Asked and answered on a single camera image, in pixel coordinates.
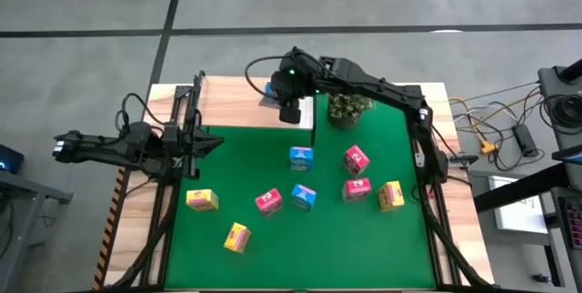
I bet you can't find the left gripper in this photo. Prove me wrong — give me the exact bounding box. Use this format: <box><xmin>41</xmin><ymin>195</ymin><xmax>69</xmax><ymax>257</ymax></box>
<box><xmin>161</xmin><ymin>122</ymin><xmax>226</xmax><ymax>158</ymax></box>

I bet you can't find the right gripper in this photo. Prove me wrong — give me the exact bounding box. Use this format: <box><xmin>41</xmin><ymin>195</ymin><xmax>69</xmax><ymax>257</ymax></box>
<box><xmin>271</xmin><ymin>46</ymin><xmax>319</xmax><ymax>108</ymax></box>

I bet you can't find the blue Rice Krispies cereal box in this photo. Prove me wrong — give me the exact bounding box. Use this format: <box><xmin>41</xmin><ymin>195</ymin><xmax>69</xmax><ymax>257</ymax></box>
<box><xmin>289</xmin><ymin>146</ymin><xmax>315</xmax><ymax>172</ymax></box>
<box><xmin>290</xmin><ymin>183</ymin><xmax>318</xmax><ymax>212</ymax></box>
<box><xmin>263</xmin><ymin>81</ymin><xmax>279</xmax><ymax>103</ymax></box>

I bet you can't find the yellow Corn Pops cereal box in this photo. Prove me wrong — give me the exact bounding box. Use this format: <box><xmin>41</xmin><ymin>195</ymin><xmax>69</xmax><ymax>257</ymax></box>
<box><xmin>376</xmin><ymin>180</ymin><xmax>406</xmax><ymax>214</ymax></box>
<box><xmin>186</xmin><ymin>188</ymin><xmax>220</xmax><ymax>213</ymax></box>
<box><xmin>223</xmin><ymin>221</ymin><xmax>253</xmax><ymax>255</ymax></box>

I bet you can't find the red Froot Loops cereal box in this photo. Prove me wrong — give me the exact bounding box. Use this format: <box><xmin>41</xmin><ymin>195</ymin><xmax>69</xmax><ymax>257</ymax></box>
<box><xmin>341</xmin><ymin>177</ymin><xmax>373</xmax><ymax>203</ymax></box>
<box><xmin>254</xmin><ymin>187</ymin><xmax>284</xmax><ymax>217</ymax></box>
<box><xmin>342</xmin><ymin>144</ymin><xmax>372</xmax><ymax>178</ymax></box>

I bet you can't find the wooden shelf with black legs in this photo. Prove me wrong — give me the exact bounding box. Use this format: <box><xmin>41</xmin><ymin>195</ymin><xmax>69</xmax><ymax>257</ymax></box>
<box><xmin>193</xmin><ymin>70</ymin><xmax>318</xmax><ymax>147</ymax></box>

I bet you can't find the potted plant in striped pot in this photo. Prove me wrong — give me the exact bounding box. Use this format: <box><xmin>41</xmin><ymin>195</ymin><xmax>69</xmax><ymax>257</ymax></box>
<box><xmin>326</xmin><ymin>92</ymin><xmax>375</xmax><ymax>130</ymax></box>

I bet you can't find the yellow black hazard tape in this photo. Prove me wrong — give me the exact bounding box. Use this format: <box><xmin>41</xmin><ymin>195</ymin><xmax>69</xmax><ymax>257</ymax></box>
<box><xmin>92</xmin><ymin>167</ymin><xmax>126</xmax><ymax>291</ymax></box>

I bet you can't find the green table mat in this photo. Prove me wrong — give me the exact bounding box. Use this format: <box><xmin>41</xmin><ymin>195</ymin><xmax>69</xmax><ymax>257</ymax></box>
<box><xmin>164</xmin><ymin>93</ymin><xmax>437</xmax><ymax>290</ymax></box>

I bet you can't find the grey desk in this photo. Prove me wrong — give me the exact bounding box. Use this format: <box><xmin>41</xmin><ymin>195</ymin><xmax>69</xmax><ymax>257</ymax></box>
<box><xmin>0</xmin><ymin>169</ymin><xmax>74</xmax><ymax>293</ymax></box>

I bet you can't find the black device with blue light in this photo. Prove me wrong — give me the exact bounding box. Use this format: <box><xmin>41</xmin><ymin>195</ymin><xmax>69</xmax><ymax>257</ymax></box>
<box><xmin>0</xmin><ymin>143</ymin><xmax>25</xmax><ymax>175</ymax></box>

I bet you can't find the black power adapter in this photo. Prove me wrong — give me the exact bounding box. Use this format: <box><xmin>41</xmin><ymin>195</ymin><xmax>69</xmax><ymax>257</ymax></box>
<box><xmin>512</xmin><ymin>123</ymin><xmax>540</xmax><ymax>157</ymax></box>

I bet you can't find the black desk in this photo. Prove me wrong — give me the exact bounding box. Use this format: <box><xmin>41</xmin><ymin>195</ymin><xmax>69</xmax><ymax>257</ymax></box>
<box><xmin>472</xmin><ymin>145</ymin><xmax>582</xmax><ymax>215</ymax></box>

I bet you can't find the grey equipment stand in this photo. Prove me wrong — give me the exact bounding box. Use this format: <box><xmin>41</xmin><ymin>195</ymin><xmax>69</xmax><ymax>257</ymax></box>
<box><xmin>537</xmin><ymin>58</ymin><xmax>582</xmax><ymax>148</ymax></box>

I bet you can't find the white board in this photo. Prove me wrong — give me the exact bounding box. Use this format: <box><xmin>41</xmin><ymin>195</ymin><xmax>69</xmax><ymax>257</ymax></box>
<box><xmin>487</xmin><ymin>175</ymin><xmax>549</xmax><ymax>235</ymax></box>

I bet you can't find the black backlit keyboard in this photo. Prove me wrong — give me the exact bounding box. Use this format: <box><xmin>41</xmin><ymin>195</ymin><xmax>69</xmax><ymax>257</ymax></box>
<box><xmin>557</xmin><ymin>195</ymin><xmax>582</xmax><ymax>249</ymax></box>

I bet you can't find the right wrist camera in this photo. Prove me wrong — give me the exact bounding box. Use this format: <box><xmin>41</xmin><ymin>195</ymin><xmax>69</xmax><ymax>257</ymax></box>
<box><xmin>278</xmin><ymin>105</ymin><xmax>303</xmax><ymax>126</ymax></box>

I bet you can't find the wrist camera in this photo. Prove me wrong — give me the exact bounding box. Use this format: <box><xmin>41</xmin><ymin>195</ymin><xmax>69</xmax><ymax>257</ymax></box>
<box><xmin>163</xmin><ymin>122</ymin><xmax>180</xmax><ymax>144</ymax></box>
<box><xmin>278</xmin><ymin>105</ymin><xmax>303</xmax><ymax>126</ymax></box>

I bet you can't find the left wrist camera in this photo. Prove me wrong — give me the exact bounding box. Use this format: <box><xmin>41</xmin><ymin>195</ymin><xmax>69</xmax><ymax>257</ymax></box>
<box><xmin>163</xmin><ymin>122</ymin><xmax>180</xmax><ymax>144</ymax></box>

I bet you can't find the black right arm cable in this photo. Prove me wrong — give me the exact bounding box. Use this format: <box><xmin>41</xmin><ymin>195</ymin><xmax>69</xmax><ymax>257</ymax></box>
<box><xmin>244</xmin><ymin>55</ymin><xmax>286</xmax><ymax>101</ymax></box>

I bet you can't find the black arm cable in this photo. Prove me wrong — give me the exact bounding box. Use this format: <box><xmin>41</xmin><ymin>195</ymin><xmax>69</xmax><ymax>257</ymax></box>
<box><xmin>244</xmin><ymin>55</ymin><xmax>286</xmax><ymax>101</ymax></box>
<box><xmin>114</xmin><ymin>92</ymin><xmax>166</xmax><ymax>134</ymax></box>

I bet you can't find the black aluminium table frame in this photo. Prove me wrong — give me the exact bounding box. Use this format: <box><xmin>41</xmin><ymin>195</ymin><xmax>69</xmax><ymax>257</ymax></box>
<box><xmin>93</xmin><ymin>84</ymin><xmax>495</xmax><ymax>293</ymax></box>

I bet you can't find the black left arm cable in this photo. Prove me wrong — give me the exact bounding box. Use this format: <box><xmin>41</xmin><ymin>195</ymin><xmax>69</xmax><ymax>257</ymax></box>
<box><xmin>114</xmin><ymin>92</ymin><xmax>166</xmax><ymax>134</ymax></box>

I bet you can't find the small black bracket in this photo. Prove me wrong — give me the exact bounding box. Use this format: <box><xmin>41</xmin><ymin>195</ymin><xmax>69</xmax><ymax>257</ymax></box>
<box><xmin>448</xmin><ymin>153</ymin><xmax>480</xmax><ymax>167</ymax></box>

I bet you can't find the orange floor cable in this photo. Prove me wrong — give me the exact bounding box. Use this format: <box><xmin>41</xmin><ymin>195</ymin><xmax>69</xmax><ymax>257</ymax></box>
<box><xmin>449</xmin><ymin>88</ymin><xmax>543</xmax><ymax>148</ymax></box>

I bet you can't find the grey floor cable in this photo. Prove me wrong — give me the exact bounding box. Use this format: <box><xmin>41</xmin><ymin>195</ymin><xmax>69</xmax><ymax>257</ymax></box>
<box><xmin>447</xmin><ymin>81</ymin><xmax>542</xmax><ymax>124</ymax></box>

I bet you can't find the coiled black cable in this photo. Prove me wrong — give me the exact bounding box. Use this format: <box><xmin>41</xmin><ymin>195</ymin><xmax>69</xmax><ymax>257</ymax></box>
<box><xmin>540</xmin><ymin>94</ymin><xmax>582</xmax><ymax>128</ymax></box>

